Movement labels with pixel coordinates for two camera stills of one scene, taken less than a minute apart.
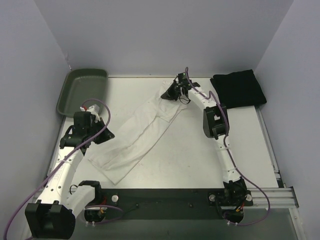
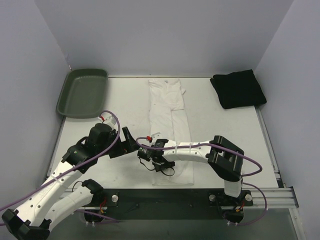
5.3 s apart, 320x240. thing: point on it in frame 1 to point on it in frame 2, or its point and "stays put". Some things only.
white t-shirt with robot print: [121, 154] to [168, 120]
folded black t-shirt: [238, 89] stays put
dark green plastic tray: [82, 87] stays put
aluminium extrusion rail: [279, 197] stays put
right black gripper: [175, 89] to [146, 154]
